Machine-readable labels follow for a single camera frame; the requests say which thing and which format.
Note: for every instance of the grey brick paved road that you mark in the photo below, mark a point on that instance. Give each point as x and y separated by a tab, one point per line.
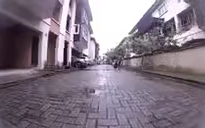
100	110

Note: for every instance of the person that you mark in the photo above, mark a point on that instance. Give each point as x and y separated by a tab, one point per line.
115	65

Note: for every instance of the row of trees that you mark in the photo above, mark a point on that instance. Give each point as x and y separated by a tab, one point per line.
146	41

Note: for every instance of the beige boundary wall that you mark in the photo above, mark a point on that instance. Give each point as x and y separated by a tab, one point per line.
183	61

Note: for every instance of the beige building with carport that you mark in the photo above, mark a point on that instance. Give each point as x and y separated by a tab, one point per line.
53	36

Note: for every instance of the concrete pavement beside wall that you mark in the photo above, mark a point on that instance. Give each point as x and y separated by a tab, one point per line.
190	77

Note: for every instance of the grey concrete driveway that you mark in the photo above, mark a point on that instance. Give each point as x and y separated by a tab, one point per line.
10	76

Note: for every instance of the white building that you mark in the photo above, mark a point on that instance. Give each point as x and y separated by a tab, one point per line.
186	33

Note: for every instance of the car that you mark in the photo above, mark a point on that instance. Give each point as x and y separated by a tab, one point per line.
79	62

